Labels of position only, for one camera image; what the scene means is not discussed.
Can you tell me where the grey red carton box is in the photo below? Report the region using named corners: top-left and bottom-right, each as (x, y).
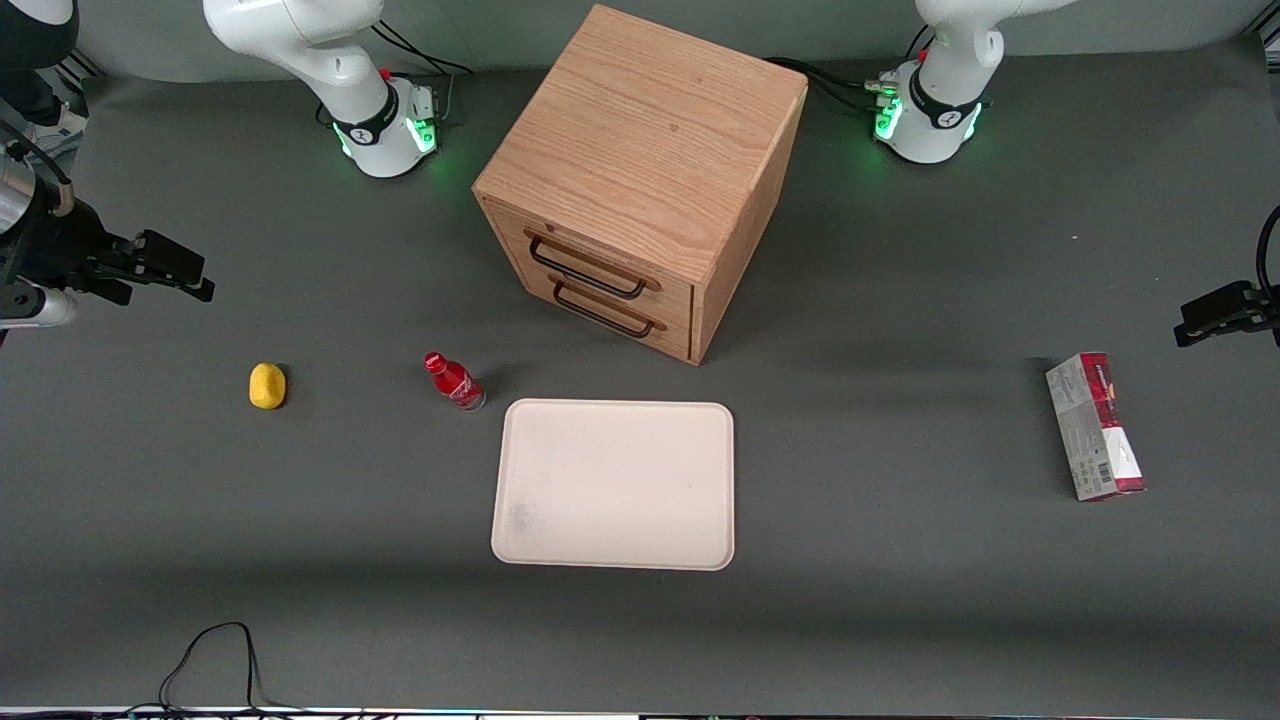
top-left (1045, 351), bottom-right (1147, 503)

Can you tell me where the yellow lemon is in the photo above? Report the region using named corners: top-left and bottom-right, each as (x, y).
top-left (248, 362), bottom-right (288, 411)

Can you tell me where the black left arm base cable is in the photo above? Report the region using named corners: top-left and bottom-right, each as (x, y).
top-left (765, 25), bottom-right (936, 113)

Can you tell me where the beige plastic tray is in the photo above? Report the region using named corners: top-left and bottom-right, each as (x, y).
top-left (490, 398), bottom-right (736, 572)

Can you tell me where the black cable loop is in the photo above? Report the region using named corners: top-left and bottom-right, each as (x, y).
top-left (128, 621), bottom-right (331, 717)

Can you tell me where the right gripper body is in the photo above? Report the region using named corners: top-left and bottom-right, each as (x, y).
top-left (0, 198), bottom-right (137, 307)

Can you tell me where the black right arm base cable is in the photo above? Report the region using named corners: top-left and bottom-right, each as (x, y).
top-left (316, 18), bottom-right (473, 129)

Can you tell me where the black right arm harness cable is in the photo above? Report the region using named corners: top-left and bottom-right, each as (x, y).
top-left (0, 118), bottom-right (77, 217)

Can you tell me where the white sneaker shoe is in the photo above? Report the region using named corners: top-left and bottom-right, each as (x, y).
top-left (22, 100), bottom-right (89, 156)

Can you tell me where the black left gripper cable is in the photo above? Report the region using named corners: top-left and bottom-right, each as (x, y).
top-left (1255, 204), bottom-right (1280, 301)

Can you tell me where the oak wooden drawer cabinet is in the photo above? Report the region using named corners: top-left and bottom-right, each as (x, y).
top-left (472, 4), bottom-right (809, 367)

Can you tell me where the black arm base cable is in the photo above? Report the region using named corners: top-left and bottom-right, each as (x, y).
top-left (765, 25), bottom-right (936, 113)
top-left (316, 18), bottom-right (473, 129)

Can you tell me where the red coke bottle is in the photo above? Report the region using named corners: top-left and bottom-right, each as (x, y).
top-left (423, 351), bottom-right (487, 413)

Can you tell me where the black wire drawer handle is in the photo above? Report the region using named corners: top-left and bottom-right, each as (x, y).
top-left (526, 230), bottom-right (663, 300)
top-left (548, 276), bottom-right (668, 340)

